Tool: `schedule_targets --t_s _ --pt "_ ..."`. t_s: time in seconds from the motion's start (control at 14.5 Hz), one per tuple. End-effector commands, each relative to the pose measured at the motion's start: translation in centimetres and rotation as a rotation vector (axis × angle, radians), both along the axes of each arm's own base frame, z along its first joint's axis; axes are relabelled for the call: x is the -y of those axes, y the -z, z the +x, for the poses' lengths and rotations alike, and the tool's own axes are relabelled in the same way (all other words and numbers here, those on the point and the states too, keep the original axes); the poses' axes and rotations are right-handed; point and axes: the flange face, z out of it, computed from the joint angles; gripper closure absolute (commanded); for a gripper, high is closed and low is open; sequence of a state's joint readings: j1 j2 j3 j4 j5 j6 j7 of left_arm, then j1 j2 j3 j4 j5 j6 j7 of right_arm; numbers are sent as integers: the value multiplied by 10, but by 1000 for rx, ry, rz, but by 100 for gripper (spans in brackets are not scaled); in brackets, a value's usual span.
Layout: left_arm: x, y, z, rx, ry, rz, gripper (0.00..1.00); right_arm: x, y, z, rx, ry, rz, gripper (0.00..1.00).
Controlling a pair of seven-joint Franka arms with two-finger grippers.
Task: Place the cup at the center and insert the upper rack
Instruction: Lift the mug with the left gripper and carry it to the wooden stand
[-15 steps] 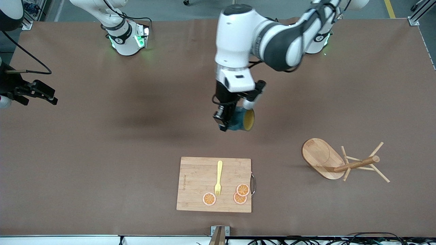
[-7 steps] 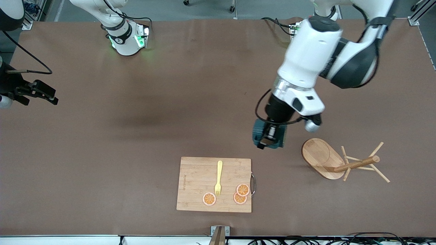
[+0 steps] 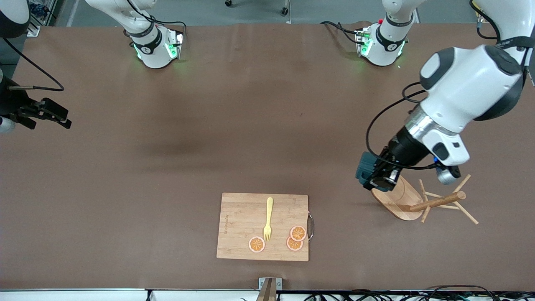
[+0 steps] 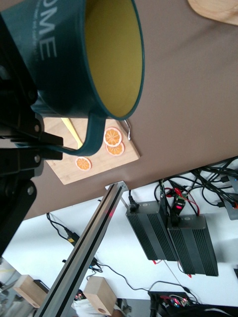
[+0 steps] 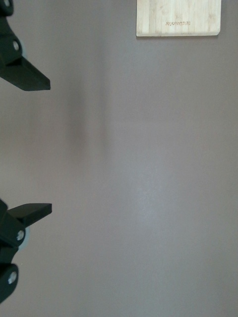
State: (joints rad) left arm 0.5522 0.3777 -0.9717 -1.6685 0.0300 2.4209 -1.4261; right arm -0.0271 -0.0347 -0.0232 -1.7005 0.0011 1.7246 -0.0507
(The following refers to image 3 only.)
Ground aluminium frame profile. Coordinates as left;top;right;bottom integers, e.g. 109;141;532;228
25;0;65;37

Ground grey metal bracket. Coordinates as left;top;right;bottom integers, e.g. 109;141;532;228
258;277;283;290

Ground yellow plastic fork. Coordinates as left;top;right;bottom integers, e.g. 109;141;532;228
263;197;274;242

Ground black floor cable bundle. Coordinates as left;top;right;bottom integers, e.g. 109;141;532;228
303;285;535;301

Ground brown angled bar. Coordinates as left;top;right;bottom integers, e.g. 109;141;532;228
256;279;277;301

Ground dark teal cup yellow inside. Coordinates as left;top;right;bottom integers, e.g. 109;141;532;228
355;151;379;189

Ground black base cable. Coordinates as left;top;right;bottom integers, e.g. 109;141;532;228
125;0;187;38
321;21;362;44

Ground black left base cable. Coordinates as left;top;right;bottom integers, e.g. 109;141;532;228
321;21;362;44

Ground black right base cable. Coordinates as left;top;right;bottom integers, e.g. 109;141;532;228
125;0;187;38

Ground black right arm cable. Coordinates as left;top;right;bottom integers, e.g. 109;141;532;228
0;38;65;92

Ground wooden mug tree rack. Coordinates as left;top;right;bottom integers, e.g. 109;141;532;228
371;175;479;225

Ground bamboo cutting board metal handle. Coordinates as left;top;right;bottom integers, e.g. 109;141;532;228
217;192;315;262

